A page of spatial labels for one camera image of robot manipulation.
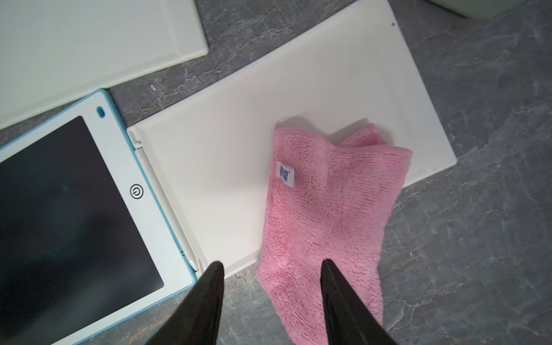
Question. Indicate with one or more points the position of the white drawing tablet front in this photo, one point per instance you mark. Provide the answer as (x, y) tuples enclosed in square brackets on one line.
[(56, 52)]

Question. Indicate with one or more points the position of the white drawing tablet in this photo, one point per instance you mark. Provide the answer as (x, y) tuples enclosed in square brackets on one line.
[(208, 156), (56, 52)]

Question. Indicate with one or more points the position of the pink cleaning cloth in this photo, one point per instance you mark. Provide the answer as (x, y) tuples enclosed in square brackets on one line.
[(326, 201)]

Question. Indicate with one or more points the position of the blue framed drawing tablet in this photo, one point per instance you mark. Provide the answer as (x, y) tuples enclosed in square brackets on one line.
[(84, 241)]

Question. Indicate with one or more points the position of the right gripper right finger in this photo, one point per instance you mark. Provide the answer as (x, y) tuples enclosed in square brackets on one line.
[(348, 320)]

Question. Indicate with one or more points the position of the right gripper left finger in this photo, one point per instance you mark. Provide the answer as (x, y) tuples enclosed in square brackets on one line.
[(197, 319)]

